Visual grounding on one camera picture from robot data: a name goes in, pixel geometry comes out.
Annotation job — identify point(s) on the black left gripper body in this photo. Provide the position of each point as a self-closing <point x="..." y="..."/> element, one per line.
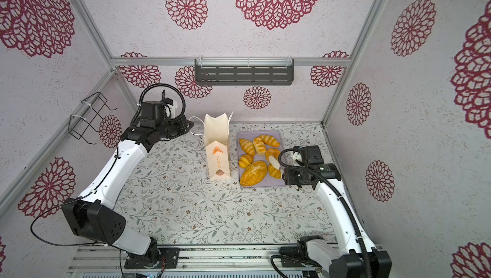
<point x="173" y="128"/>

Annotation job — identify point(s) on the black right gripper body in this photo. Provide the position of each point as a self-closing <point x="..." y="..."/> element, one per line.
<point x="295" y="176"/>

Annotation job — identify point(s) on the large round seeded bread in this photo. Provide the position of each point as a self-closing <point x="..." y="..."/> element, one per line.
<point x="254" y="174"/>

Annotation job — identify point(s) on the cream paper bread bag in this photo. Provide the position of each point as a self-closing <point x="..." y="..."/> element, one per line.
<point x="216" y="139"/>

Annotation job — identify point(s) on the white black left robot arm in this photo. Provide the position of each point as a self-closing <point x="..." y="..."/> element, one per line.
<point x="92" y="215"/>

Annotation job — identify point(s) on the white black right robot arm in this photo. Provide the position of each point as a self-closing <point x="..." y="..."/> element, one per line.
<point x="356" y="254"/>

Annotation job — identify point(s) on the striped bread roll lower right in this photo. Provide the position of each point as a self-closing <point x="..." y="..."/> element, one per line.
<point x="275" y="173"/>

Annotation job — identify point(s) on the striped bread roll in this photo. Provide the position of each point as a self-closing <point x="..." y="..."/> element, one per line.
<point x="275" y="173"/>
<point x="247" y="146"/>

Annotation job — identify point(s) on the small bread roll centre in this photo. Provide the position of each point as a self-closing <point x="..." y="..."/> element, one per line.
<point x="259" y="146"/>

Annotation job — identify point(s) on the striped bread roll left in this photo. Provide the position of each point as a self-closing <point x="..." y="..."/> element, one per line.
<point x="247" y="146"/>

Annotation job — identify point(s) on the round orange bun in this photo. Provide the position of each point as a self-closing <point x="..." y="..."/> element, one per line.
<point x="272" y="153"/>

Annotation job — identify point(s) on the lilac plastic tray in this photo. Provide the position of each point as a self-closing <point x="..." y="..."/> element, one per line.
<point x="268" y="181"/>

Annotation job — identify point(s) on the croissant top right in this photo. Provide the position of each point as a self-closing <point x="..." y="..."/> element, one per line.
<point x="269" y="140"/>

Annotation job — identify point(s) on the yellow ridged bun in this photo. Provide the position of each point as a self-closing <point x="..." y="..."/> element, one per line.
<point x="245" y="161"/>

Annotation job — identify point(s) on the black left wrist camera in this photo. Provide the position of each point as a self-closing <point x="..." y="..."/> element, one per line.
<point x="154" y="113"/>

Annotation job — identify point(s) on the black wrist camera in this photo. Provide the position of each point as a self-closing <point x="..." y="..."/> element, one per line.
<point x="308" y="156"/>
<point x="154" y="113"/>

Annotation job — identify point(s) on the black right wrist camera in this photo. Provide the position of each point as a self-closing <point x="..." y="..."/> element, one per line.
<point x="308" y="156"/>

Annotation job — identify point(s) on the grey metal wall shelf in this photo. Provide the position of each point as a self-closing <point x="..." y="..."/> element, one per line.
<point x="244" y="72"/>

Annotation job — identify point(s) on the black wire wall basket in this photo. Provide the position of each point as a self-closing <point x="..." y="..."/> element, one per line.
<point x="81" y="122"/>

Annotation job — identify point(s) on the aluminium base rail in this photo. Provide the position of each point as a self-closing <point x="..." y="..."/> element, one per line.
<point x="251" y="260"/>

